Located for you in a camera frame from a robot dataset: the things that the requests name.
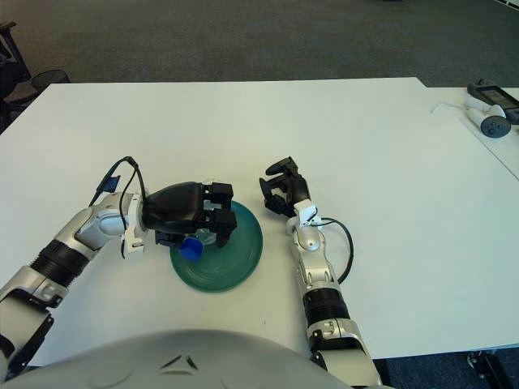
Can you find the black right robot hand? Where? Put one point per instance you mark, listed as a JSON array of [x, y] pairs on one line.
[[299, 191]]

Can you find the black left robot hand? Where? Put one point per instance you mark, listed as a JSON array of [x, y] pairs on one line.
[[174, 206]]

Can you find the clear bottle with blue cap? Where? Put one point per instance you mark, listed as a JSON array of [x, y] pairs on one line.
[[191, 249]]

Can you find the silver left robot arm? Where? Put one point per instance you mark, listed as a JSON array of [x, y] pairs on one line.
[[73, 243]]

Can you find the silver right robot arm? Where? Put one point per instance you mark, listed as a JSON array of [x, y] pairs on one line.
[[318, 271]]

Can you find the green round plate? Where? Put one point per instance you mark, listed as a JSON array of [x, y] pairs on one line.
[[235, 263]]

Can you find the grey robot torso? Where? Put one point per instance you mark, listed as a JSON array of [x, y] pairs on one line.
[[162, 360]]

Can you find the white handheld controller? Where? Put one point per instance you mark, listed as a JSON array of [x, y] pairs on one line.
[[492, 125]]

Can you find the black office chair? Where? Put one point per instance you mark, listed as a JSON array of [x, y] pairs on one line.
[[12, 77]]

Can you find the black handheld device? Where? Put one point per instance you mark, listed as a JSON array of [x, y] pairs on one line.
[[492, 95]]

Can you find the black table foot caster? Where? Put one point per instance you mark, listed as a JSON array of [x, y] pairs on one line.
[[482, 362]]

